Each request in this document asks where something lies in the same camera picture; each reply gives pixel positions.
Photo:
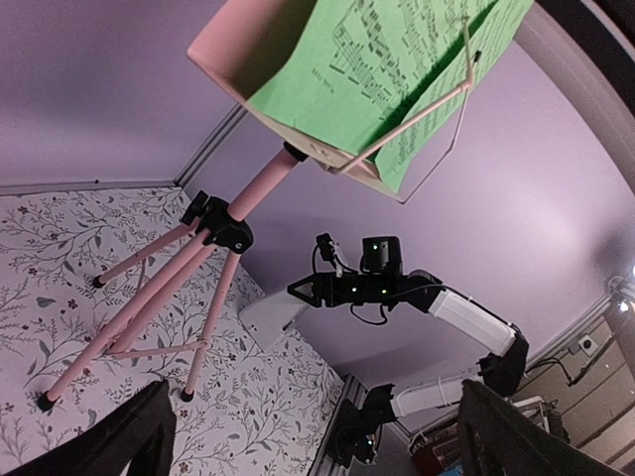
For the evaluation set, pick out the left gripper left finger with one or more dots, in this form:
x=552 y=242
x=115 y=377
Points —
x=138 y=437

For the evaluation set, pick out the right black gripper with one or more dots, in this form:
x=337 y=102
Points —
x=334 y=291

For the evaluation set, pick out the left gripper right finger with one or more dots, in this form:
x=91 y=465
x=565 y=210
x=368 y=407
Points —
x=496 y=439

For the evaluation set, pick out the white metronome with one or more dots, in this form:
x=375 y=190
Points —
x=268 y=319

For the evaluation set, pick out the pink music stand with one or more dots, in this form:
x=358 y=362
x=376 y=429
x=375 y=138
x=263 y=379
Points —
x=240 y=41

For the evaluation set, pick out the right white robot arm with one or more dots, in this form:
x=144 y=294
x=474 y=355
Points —
x=501 y=370

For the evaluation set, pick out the floral table mat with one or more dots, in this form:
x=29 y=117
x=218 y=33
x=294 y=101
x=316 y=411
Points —
x=237 y=409

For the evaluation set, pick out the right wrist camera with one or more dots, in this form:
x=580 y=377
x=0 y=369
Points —
x=329 y=252

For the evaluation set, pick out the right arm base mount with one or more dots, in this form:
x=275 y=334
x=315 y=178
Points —
x=354 y=435

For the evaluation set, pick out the right aluminium frame post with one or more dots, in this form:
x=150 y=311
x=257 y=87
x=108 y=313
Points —
x=212 y=142

